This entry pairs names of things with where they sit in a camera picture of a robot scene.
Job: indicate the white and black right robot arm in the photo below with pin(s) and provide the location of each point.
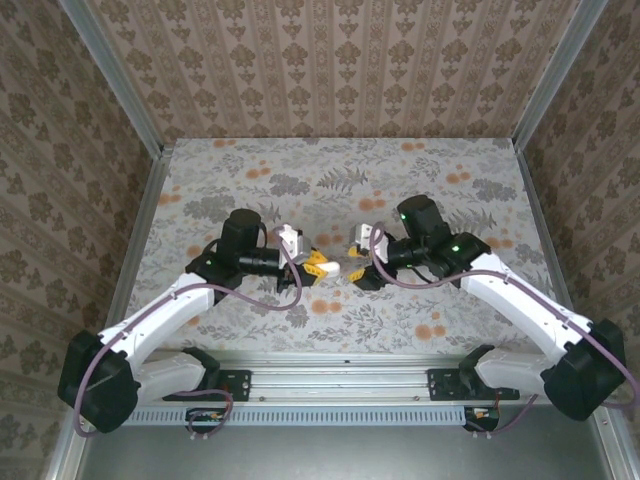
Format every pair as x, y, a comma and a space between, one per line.
525, 306

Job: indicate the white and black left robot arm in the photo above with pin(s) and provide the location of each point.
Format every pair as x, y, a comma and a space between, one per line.
165, 306

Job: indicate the floral patterned table cover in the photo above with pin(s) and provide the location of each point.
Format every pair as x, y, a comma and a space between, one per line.
325, 175

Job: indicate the black mounting plate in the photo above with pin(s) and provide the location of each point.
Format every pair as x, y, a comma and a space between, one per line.
240, 382
442, 385

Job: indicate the grey metal sheet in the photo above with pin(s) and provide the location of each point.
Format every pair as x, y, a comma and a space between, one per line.
340, 455

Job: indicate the aluminium side rail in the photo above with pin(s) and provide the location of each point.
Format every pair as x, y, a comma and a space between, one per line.
149, 205
536, 200

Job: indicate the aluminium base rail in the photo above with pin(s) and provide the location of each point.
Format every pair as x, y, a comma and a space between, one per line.
340, 380

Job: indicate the aluminium frame post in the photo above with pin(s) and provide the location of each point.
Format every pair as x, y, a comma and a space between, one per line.
559, 75
115, 75

